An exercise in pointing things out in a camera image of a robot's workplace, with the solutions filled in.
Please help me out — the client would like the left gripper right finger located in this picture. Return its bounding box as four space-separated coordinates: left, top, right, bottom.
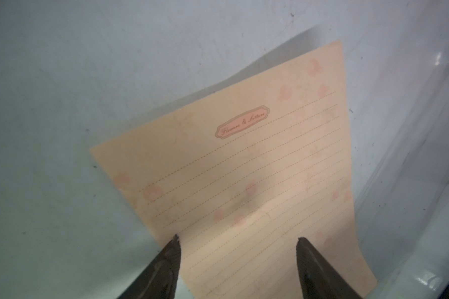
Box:
296 237 361 299

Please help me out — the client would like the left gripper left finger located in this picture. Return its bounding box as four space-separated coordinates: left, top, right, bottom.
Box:
118 234 182 299

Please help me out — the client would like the peach lined letter paper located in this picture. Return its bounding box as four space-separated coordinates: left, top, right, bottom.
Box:
91 41 377 299

